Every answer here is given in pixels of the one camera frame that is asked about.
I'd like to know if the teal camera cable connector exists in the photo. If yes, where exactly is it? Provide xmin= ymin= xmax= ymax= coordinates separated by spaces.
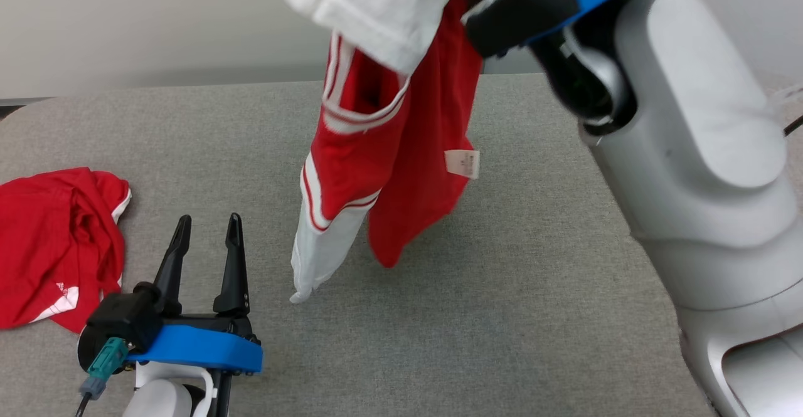
xmin=80 ymin=337 xmax=130 ymax=400

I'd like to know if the red shirt with white sleeves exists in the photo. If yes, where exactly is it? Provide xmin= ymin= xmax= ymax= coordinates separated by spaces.
xmin=282 ymin=0 xmax=496 ymax=305

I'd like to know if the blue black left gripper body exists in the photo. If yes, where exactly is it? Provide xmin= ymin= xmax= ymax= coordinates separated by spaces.
xmin=125 ymin=314 xmax=263 ymax=376

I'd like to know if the red shirt with black logo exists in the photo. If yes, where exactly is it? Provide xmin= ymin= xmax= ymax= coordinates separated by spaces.
xmin=0 ymin=167 xmax=132 ymax=334

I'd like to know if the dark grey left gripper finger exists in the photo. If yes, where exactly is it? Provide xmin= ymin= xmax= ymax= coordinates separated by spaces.
xmin=213 ymin=213 xmax=251 ymax=316
xmin=152 ymin=214 xmax=193 ymax=317

